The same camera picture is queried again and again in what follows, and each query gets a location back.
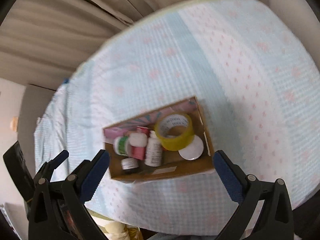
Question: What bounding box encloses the green labelled white bottle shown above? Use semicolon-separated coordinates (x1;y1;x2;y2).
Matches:
113;136;132;157

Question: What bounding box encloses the small dark jar silver lid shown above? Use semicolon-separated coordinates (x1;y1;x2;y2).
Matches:
121;158;139;174

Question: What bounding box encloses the round white lid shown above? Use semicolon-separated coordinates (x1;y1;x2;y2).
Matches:
178;135;204;161

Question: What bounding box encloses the red carton box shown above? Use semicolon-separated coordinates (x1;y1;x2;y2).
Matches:
129;126;150;160

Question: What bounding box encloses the white pill bottle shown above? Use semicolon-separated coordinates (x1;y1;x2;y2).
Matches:
145;131;163;167

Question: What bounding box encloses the yellow tape roll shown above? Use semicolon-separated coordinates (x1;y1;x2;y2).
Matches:
154;113;195;151

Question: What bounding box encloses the white earbuds case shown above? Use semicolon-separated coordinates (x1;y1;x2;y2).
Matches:
129;132;148;147

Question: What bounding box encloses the small plush toy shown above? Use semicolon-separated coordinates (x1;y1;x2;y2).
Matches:
10;116;18;132

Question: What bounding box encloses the grey headboard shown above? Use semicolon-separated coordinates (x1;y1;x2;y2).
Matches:
17;85;55;177

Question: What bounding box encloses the open cardboard box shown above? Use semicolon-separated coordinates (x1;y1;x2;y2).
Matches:
103;96;214;182

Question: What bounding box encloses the beige curtain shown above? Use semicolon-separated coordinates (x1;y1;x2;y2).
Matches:
0;0;270;91

